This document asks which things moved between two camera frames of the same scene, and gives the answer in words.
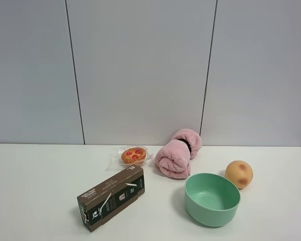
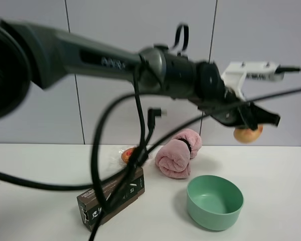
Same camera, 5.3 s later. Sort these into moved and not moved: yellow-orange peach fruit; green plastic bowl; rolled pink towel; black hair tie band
Moved: yellow-orange peach fruit
Not moved: black hair tie band; green plastic bowl; rolled pink towel
